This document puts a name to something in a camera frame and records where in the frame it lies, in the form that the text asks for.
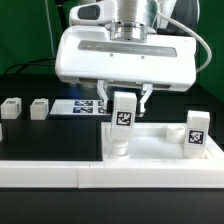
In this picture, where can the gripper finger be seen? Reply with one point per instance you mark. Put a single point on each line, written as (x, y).
(102, 92)
(146, 92)

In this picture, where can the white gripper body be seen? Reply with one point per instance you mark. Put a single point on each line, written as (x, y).
(87, 53)

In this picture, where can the white square tabletop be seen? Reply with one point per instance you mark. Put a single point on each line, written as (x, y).
(156, 141)

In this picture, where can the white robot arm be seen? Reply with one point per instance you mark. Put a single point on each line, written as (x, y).
(134, 20)

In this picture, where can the white marker plate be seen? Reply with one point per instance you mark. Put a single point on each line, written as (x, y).
(77, 107)

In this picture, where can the white U-shaped fence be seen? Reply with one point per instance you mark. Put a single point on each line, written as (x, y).
(186, 173)

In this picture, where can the white block at left edge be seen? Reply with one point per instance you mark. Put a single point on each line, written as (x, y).
(1, 135)

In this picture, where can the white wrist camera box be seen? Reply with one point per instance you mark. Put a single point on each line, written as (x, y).
(94, 14)

